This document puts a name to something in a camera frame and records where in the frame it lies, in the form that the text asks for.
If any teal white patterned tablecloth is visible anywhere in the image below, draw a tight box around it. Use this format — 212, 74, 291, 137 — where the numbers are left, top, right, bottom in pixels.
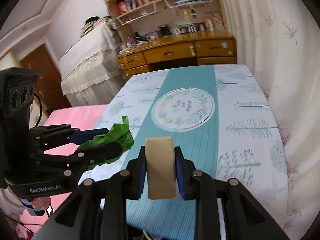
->
82, 64, 288, 239

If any beige foam block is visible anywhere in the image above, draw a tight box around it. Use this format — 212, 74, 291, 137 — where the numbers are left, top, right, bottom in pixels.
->
145, 137, 177, 200

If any pink bed sheet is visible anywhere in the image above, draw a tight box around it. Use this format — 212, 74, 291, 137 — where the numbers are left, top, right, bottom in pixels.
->
20, 105, 108, 233

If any wooden wall bookshelf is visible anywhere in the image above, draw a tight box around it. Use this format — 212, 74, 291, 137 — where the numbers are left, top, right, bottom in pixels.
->
98, 0, 223, 30

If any white lace covered furniture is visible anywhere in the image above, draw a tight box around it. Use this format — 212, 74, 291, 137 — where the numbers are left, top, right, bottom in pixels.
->
59, 20, 125, 107

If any white floral curtain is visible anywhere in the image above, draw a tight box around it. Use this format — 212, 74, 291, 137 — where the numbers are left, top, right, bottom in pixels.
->
221, 0, 319, 239

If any left hand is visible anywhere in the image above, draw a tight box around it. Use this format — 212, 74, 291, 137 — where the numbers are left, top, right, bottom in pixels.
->
4, 187, 52, 217

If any wooden desk with drawers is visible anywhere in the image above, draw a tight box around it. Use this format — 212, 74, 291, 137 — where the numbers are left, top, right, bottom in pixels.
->
117, 31, 237, 80

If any brown wooden door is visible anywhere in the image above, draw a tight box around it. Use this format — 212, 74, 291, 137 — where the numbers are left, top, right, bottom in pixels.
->
20, 44, 71, 113

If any green paper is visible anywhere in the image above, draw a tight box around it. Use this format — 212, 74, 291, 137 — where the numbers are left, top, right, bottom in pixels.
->
78, 116, 134, 165

